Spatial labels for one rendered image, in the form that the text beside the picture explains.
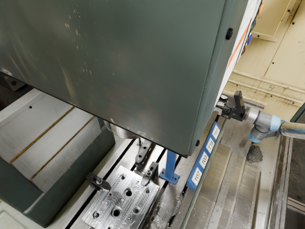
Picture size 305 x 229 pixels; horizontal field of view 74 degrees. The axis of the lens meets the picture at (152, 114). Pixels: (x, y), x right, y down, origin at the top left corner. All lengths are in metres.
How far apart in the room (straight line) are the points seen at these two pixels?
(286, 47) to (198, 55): 1.25
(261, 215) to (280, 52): 0.96
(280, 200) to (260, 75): 0.77
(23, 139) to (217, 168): 1.07
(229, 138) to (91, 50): 1.38
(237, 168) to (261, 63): 0.69
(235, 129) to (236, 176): 0.36
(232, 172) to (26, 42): 1.29
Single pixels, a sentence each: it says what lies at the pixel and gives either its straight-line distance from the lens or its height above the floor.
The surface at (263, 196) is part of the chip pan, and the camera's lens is 1.50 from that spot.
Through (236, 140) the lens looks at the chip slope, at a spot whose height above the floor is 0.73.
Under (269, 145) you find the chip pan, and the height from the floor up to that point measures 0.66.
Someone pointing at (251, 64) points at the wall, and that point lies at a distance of 1.51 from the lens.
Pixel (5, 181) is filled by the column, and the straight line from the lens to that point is 1.06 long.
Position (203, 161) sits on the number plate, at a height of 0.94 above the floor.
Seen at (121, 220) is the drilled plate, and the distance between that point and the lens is 0.98.
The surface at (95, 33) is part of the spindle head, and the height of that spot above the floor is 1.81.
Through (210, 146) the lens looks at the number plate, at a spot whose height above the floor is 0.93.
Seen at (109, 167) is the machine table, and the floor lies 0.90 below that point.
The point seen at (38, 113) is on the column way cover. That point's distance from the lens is 0.91.
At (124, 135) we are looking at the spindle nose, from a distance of 0.51.
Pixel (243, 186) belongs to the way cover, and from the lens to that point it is 1.42.
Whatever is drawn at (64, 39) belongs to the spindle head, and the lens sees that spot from 0.33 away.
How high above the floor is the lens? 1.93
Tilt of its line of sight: 48 degrees down
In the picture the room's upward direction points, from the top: straight up
